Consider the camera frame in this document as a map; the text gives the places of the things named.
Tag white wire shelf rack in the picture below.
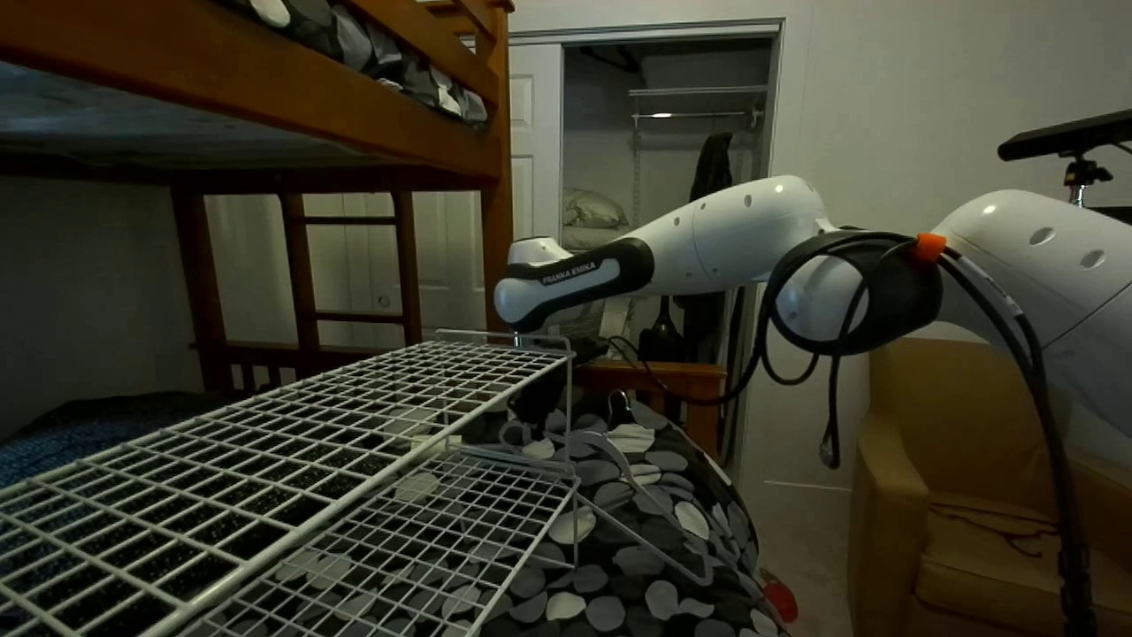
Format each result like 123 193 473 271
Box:
0 327 588 637

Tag black grey spotted duvet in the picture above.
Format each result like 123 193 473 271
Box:
462 393 789 637

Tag black dustpan brush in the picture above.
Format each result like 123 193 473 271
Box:
631 295 686 364

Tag small red object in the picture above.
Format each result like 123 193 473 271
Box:
755 574 804 628

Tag dark speckled bed sheet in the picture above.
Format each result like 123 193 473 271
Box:
0 388 223 487

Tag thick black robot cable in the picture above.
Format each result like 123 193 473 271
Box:
597 226 1104 637

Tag white closet shelf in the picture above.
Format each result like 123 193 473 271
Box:
622 80 769 119

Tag spotted bunk bedding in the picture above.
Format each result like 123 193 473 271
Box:
225 0 491 127

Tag white closet door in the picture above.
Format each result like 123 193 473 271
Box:
506 39 564 261

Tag yellow armchair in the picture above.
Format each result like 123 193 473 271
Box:
844 331 1132 637

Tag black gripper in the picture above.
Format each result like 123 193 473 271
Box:
506 369 574 435

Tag dark hanging jacket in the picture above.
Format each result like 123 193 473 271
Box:
668 130 738 364

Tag wooden bunk bed frame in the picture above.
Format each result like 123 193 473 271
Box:
0 0 516 399

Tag grey wicker laundry basket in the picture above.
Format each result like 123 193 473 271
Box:
510 252 617 369

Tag white folded pillows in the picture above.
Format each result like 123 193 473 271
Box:
560 189 650 255

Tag white plastic hanger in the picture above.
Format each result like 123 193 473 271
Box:
561 405 762 597

